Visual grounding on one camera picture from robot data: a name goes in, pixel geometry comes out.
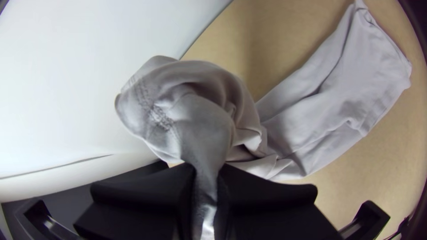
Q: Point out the light grey t-shirt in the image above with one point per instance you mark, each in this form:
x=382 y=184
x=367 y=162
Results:
x=200 y=116

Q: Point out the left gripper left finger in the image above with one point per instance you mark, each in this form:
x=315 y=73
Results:
x=140 y=206

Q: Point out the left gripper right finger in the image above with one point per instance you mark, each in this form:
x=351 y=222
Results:
x=273 y=213

